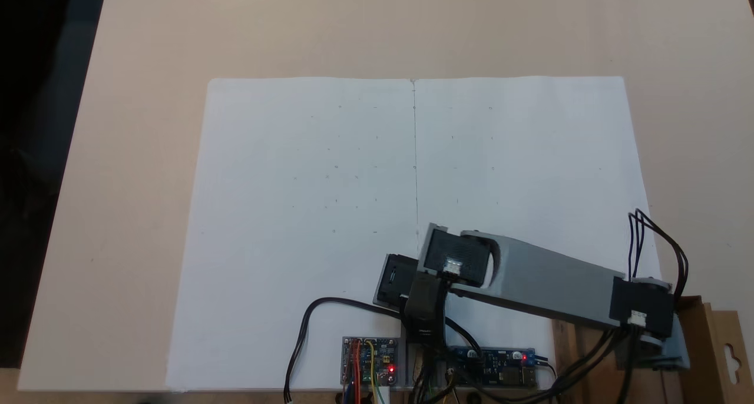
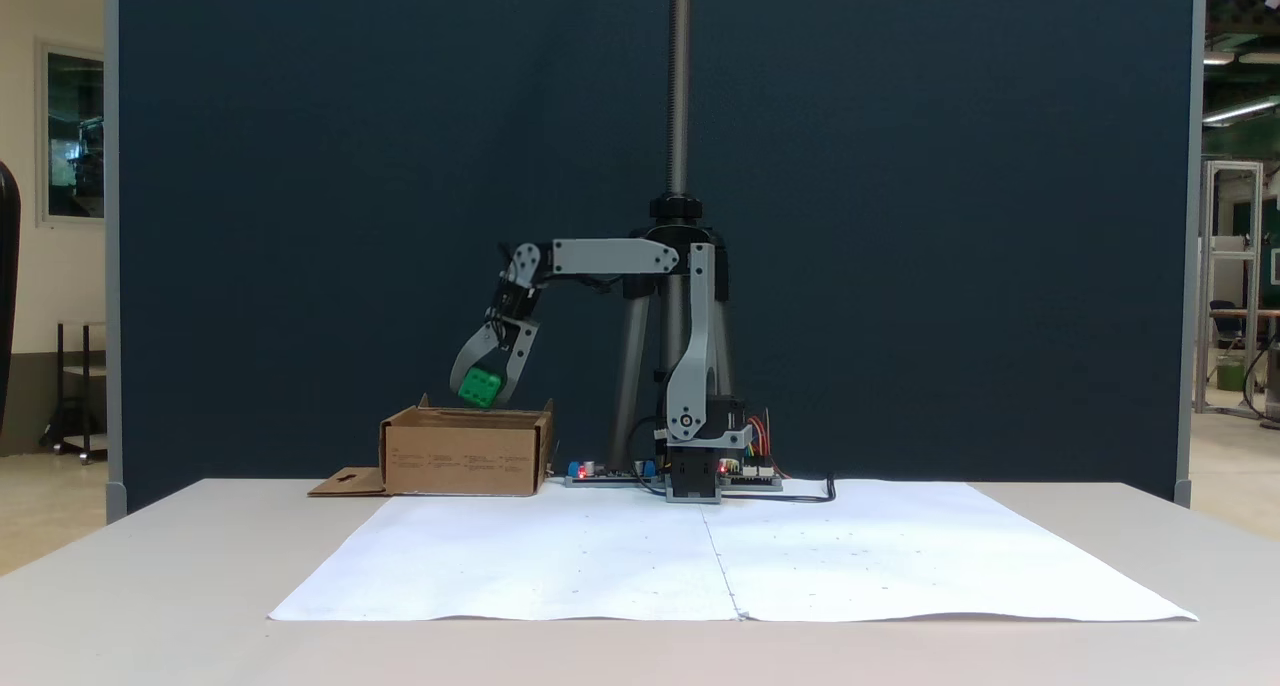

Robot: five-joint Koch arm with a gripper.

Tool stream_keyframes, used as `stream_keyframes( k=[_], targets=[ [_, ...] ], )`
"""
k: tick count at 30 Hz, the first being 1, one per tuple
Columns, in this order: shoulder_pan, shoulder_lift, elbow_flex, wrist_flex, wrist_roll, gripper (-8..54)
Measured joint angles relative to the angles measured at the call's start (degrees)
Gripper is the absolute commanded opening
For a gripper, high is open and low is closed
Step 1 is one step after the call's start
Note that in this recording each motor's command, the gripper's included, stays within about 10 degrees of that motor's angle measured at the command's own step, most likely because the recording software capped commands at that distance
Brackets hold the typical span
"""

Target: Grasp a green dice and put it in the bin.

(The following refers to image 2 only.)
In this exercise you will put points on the grey ribbed wide gripper finger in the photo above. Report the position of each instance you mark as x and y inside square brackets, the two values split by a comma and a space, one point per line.
[468, 361]

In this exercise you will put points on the grey narrow gripper finger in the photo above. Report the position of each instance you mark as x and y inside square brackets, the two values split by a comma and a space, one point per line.
[520, 361]

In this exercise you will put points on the green die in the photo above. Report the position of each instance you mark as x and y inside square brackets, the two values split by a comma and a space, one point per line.
[480, 388]

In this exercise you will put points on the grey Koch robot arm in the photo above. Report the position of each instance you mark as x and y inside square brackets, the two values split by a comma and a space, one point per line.
[610, 257]

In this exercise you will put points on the green bin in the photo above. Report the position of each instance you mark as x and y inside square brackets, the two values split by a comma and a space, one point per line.
[1230, 374]

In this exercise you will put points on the brown cardboard box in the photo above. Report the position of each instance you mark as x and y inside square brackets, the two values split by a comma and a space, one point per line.
[460, 456]

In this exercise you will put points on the blue circuit board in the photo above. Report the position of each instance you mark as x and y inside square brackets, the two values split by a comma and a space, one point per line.
[610, 476]

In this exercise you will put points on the dark blue partition panel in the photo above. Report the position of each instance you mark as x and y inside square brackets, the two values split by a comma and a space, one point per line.
[350, 216]

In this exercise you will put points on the white paper sheet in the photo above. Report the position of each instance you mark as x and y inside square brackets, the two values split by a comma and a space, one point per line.
[560, 556]

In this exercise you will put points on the black tripod with metal pole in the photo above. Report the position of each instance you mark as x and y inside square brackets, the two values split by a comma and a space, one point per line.
[679, 86]

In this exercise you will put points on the black shelf cart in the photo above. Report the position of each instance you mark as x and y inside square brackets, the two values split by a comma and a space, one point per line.
[60, 386]

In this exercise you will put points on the black rounded object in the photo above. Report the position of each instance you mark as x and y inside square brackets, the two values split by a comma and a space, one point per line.
[8, 286]

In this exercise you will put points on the white ceiling light tube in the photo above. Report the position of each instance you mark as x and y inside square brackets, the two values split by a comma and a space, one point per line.
[1240, 111]
[1218, 58]

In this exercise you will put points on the framed wall window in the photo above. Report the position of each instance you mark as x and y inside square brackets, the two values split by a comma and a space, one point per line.
[75, 136]

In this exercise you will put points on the aluminium frame rack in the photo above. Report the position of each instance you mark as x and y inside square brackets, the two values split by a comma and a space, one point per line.
[1235, 165]

